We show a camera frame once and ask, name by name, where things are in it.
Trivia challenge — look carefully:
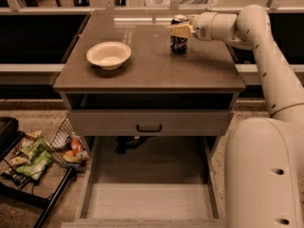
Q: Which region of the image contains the grey drawer cabinet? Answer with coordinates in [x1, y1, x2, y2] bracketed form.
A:
[54, 14, 244, 148]

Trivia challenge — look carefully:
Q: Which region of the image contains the white paper bowl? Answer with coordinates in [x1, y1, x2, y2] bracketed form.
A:
[86, 42, 131, 70]

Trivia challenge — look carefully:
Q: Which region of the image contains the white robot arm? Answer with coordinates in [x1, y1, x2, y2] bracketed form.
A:
[168, 5, 304, 228]

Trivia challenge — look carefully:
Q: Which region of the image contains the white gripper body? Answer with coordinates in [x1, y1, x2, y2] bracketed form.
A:
[192, 12, 217, 41]

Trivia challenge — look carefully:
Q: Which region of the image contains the closed drawer with black handle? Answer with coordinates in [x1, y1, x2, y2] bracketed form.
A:
[66, 109, 234, 136]

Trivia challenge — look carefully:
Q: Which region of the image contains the wire basket with snacks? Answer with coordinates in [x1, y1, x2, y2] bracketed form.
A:
[50, 118, 89, 173]

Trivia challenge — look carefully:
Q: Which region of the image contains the green chip bag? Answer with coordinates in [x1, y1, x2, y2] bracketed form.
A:
[16, 138, 52, 181]

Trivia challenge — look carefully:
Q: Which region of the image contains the blue pepsi can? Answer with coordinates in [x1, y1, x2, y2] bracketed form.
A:
[170, 15, 188, 53]

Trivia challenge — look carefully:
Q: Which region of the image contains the open grey middle drawer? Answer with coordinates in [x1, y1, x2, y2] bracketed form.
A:
[61, 137, 225, 228]

